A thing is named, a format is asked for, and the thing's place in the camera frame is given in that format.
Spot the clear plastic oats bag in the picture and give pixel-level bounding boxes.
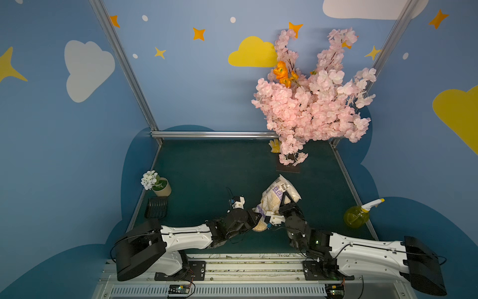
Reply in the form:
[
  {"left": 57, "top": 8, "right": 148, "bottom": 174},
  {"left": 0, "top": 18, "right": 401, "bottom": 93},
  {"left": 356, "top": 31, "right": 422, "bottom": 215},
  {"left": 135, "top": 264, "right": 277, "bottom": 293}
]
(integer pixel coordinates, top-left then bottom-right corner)
[{"left": 254, "top": 174, "right": 301, "bottom": 222}]

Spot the white patterned breakfast bowl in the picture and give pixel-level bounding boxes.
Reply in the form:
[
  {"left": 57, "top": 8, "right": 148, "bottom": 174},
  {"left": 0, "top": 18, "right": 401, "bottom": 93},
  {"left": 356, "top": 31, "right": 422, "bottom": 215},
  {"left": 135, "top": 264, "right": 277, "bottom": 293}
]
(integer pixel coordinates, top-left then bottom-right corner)
[{"left": 252, "top": 222, "right": 268, "bottom": 232}]

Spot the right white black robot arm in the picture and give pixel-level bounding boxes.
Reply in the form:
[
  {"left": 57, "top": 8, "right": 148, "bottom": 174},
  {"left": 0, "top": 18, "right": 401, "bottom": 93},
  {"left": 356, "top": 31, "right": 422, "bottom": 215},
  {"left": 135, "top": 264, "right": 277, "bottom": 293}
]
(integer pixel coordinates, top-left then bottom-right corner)
[{"left": 278, "top": 193, "right": 447, "bottom": 296}]

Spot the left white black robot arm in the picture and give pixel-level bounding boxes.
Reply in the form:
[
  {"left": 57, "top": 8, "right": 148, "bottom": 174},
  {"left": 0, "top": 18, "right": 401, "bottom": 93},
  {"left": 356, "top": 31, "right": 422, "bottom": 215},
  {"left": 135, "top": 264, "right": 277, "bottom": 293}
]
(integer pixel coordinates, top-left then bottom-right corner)
[{"left": 112, "top": 208, "right": 261, "bottom": 282}]

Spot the green spray bottle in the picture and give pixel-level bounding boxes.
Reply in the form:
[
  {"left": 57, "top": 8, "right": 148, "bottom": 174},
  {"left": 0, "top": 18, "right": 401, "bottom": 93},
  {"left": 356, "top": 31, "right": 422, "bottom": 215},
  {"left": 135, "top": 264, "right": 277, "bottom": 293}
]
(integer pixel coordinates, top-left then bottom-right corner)
[{"left": 344, "top": 198, "right": 385, "bottom": 229}]

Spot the yellow work glove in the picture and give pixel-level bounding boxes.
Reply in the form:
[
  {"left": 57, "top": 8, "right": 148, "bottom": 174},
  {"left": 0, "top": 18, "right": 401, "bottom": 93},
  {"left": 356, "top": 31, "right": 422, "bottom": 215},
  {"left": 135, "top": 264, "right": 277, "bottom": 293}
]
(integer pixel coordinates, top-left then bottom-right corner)
[{"left": 268, "top": 139, "right": 281, "bottom": 153}]

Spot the right electronics board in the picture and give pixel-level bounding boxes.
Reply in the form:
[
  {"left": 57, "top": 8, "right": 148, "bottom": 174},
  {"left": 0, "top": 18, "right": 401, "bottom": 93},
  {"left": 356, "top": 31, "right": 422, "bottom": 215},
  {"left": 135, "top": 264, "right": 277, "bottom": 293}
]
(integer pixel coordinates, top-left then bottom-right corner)
[{"left": 325, "top": 285, "right": 345, "bottom": 299}]

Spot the electronics board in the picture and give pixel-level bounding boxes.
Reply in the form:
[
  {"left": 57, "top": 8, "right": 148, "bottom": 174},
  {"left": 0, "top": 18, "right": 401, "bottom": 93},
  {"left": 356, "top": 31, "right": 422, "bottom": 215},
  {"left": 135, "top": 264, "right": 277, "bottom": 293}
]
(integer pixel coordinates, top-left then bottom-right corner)
[
  {"left": 325, "top": 285, "right": 345, "bottom": 299},
  {"left": 168, "top": 284, "right": 190, "bottom": 297}
]

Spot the pink cherry blossom tree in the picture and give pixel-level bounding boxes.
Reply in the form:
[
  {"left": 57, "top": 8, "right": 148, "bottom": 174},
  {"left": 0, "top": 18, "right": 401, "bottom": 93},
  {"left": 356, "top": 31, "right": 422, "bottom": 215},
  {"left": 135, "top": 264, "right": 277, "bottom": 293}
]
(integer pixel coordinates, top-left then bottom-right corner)
[{"left": 251, "top": 29, "right": 377, "bottom": 166}]

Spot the left electronics board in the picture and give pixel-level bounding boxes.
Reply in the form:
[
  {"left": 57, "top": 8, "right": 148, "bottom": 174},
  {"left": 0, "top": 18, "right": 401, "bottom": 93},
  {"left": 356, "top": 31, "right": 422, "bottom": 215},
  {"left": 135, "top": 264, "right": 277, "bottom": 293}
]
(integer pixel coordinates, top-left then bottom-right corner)
[{"left": 168, "top": 284, "right": 190, "bottom": 297}]

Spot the white flower in beige pot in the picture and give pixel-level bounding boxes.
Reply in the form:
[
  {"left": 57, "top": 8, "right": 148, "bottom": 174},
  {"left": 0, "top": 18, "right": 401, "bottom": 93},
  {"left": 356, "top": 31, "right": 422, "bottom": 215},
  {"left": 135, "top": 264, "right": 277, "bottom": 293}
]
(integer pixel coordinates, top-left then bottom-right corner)
[{"left": 141, "top": 170, "right": 172, "bottom": 197}]

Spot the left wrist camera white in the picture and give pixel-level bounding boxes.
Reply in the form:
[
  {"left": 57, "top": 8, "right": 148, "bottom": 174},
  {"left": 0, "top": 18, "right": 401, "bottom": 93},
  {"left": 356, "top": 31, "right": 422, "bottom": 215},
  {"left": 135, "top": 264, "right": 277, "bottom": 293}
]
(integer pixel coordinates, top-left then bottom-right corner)
[{"left": 231, "top": 196, "right": 245, "bottom": 209}]

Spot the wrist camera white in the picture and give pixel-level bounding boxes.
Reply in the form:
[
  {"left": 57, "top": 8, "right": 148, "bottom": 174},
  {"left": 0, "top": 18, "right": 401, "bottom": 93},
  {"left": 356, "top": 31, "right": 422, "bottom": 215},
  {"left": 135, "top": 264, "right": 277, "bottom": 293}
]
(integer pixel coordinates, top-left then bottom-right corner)
[
  {"left": 231, "top": 196, "right": 245, "bottom": 209},
  {"left": 264, "top": 211, "right": 285, "bottom": 226}
]

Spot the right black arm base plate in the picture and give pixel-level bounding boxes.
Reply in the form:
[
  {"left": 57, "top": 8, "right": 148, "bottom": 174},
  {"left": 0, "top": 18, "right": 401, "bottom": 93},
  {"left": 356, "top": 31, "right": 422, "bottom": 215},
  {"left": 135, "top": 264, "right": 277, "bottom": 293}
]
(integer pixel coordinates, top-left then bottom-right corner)
[{"left": 302, "top": 260, "right": 355, "bottom": 282}]

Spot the brown tree base plate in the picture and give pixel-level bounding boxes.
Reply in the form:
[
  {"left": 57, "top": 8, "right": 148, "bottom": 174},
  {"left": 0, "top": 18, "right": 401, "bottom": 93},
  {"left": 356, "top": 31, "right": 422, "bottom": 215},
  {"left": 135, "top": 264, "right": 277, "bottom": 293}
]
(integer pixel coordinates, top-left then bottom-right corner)
[{"left": 276, "top": 162, "right": 301, "bottom": 173}]

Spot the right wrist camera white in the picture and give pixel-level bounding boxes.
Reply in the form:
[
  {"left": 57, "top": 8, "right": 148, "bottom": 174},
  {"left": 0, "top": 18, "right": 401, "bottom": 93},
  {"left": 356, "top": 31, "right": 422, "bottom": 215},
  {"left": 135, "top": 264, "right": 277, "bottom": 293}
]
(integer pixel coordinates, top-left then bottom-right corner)
[{"left": 264, "top": 211, "right": 285, "bottom": 226}]

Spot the aluminium front rail frame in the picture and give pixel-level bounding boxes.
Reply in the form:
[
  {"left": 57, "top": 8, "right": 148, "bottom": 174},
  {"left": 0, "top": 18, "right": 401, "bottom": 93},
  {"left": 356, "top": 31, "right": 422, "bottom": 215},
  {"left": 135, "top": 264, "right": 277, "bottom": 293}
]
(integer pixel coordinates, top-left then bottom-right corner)
[{"left": 93, "top": 254, "right": 416, "bottom": 299}]

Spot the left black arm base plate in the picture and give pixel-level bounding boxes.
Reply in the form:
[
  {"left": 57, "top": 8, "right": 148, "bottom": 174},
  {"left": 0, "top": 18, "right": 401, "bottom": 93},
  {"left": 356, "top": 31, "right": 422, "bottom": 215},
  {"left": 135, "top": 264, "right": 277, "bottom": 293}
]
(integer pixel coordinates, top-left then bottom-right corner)
[{"left": 154, "top": 260, "right": 207, "bottom": 282}]

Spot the aluminium back rail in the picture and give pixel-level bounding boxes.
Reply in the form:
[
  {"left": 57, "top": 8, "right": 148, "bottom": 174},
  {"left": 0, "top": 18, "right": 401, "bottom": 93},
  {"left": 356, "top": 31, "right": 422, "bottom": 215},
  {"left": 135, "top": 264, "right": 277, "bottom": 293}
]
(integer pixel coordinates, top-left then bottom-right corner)
[{"left": 151, "top": 131, "right": 278, "bottom": 140}]

